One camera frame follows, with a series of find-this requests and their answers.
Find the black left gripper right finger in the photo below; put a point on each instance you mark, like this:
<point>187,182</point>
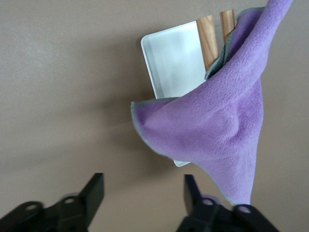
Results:
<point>195,212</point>

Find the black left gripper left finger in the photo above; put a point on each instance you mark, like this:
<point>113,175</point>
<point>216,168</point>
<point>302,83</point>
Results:
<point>89,200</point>

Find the purple and grey microfibre towel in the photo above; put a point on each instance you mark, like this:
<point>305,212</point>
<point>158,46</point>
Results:
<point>217,120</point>

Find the white rack base tray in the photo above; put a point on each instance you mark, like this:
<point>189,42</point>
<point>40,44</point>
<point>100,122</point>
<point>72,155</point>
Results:
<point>173,60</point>

